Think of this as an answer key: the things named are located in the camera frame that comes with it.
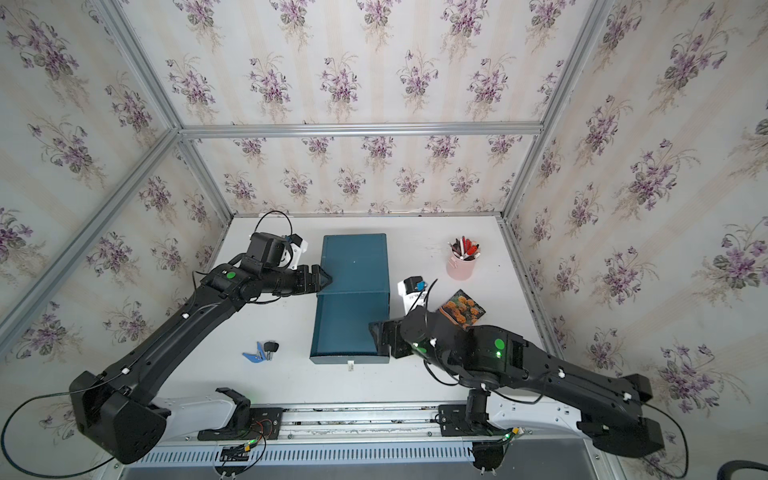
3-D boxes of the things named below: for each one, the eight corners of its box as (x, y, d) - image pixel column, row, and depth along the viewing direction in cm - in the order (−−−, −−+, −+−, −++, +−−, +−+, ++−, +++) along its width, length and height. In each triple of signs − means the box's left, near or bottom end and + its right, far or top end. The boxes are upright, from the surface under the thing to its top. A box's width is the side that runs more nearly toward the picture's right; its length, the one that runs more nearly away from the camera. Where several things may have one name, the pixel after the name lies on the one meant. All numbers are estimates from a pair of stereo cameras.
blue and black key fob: (244, 362, 84) (240, 359, 82) (249, 344, 87) (246, 341, 86) (275, 362, 84) (272, 359, 82) (279, 344, 88) (277, 341, 86)
